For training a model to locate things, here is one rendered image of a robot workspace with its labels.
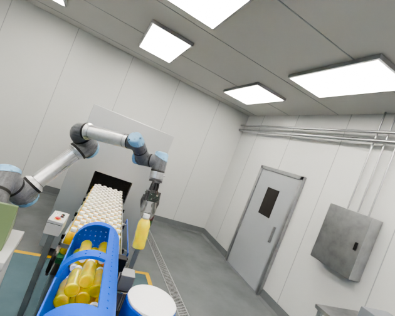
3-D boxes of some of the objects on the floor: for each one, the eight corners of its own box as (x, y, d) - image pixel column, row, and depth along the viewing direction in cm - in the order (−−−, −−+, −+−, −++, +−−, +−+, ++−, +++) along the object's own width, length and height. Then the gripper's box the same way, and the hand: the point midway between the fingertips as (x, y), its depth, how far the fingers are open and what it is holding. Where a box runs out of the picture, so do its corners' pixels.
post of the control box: (-3, 362, 178) (50, 229, 177) (0, 357, 181) (51, 227, 181) (4, 363, 179) (56, 231, 179) (6, 358, 183) (57, 229, 182)
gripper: (146, 177, 131) (136, 219, 128) (167, 182, 134) (158, 222, 132) (144, 177, 139) (135, 215, 137) (164, 181, 143) (155, 219, 140)
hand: (146, 215), depth 137 cm, fingers closed on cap, 4 cm apart
